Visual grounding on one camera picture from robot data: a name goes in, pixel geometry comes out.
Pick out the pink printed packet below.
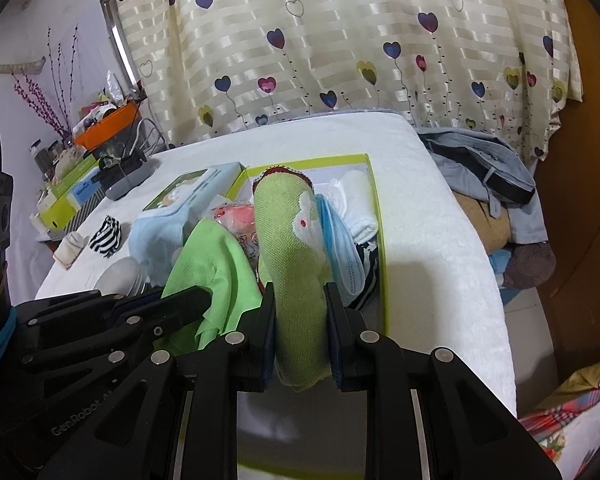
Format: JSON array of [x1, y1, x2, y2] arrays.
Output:
[[212, 202, 261, 267]]

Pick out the green sock red trim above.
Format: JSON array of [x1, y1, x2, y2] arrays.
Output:
[[252, 165, 333, 393]]

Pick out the pale blue wet wipes pack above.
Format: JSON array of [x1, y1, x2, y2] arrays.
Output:
[[129, 161, 246, 281]]

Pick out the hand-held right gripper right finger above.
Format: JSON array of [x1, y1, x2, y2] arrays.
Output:
[[324, 282, 563, 480]]

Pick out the lime green cardboard box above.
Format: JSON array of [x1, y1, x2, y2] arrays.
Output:
[[227, 152, 393, 334]]

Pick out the cream towel red stripes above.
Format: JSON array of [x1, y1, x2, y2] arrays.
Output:
[[53, 231, 92, 267]]

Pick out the tan brown garment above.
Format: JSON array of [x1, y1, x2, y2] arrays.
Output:
[[454, 192, 513, 257]]

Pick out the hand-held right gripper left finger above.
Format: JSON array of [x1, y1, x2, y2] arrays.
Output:
[[35, 287, 277, 480]]

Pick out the black belt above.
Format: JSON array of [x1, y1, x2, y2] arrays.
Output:
[[485, 169, 537, 204]]

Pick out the checked colourful cloth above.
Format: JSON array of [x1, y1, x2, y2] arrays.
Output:
[[517, 367, 600, 467]]

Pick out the cream heart print curtain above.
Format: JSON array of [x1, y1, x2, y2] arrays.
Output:
[[107, 0, 583, 162]]

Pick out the orange plastic tray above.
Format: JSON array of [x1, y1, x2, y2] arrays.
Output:
[[74, 101, 142, 151]]

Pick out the lime green cloth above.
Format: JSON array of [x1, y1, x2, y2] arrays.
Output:
[[155, 219, 263, 353]]

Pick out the flat green white box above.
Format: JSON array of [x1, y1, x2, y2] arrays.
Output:
[[45, 155, 101, 201]]

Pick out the purple decorative branches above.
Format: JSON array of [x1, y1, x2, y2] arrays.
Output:
[[12, 27, 83, 138]]

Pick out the glass jar dark lid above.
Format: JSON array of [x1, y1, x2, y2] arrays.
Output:
[[29, 139, 67, 173]]

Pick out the orange wooden wardrobe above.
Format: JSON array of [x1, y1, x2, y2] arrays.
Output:
[[530, 0, 600, 386]]

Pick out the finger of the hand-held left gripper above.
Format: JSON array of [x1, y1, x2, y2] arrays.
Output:
[[15, 286, 163, 331], [27, 286, 216, 363]]

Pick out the white wall rail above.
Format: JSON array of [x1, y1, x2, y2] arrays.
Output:
[[0, 56, 47, 75]]

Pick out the dark jar clear lid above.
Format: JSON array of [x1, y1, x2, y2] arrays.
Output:
[[94, 256, 153, 295]]

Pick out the lime green file box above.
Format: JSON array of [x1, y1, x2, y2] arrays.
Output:
[[37, 187, 88, 231]]

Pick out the window frame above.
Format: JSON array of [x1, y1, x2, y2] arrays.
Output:
[[99, 0, 142, 92]]

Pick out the black white striped cloth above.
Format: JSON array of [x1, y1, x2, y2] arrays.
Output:
[[342, 242, 381, 309], [89, 214, 125, 259]]

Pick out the blue face mask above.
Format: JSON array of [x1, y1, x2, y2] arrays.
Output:
[[312, 194, 366, 294]]

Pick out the brown knit garment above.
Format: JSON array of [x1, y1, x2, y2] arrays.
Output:
[[502, 241, 557, 289]]

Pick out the pale white sock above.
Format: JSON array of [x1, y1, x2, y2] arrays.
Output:
[[330, 170, 381, 243]]

